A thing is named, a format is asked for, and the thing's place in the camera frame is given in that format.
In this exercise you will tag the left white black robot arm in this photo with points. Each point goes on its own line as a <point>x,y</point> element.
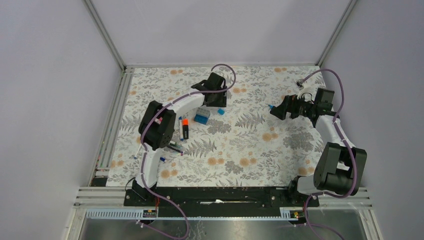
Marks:
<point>158,123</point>

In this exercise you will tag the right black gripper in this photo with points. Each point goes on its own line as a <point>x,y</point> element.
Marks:
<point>290,106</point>

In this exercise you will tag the floral patterned table mat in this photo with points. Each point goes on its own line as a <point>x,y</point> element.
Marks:
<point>244,146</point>

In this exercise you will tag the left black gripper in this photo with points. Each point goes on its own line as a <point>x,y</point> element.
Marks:
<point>220,103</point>

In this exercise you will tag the blue white whiteboard marker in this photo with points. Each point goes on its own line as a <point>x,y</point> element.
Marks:
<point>181,132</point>

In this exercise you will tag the orange highlighter black body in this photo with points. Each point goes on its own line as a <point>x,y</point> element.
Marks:
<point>185,129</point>

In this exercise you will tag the pile of thin pens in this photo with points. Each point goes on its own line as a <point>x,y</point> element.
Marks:
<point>175,148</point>

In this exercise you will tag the blue grey toy brick block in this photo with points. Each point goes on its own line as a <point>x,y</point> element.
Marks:
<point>202,116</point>

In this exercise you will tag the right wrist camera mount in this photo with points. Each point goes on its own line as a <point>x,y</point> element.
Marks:
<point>305,89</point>

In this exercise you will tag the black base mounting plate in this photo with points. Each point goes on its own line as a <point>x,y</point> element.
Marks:
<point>216,202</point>

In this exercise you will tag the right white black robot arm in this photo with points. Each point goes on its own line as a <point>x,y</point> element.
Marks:
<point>339,170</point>

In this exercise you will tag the light blue pen cap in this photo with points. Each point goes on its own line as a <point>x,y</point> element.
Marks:
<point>221,111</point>

